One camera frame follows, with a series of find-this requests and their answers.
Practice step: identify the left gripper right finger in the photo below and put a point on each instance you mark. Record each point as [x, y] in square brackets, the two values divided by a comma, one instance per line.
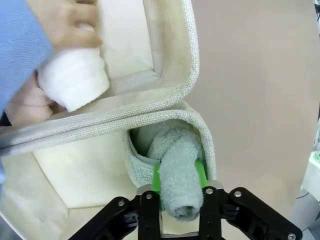
[212, 215]

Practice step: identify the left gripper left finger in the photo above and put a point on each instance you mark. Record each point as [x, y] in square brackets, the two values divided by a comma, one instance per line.
[150, 215]

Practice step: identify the mint green towel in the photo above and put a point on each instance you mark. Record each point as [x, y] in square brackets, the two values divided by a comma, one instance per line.
[180, 175]

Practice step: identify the white towel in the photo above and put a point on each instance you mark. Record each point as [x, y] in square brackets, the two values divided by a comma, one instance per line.
[75, 77]

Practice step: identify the pink towel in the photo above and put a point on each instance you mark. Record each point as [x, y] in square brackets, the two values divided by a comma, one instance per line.
[27, 107]

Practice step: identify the person's left forearm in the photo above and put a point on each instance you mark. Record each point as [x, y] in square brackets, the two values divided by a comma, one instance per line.
[17, 37]

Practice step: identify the person's left hand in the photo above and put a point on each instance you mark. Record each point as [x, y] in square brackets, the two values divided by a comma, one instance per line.
[65, 17]

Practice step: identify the cream fabric storage bin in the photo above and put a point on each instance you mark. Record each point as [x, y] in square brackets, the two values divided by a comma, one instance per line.
[75, 175]
[175, 37]

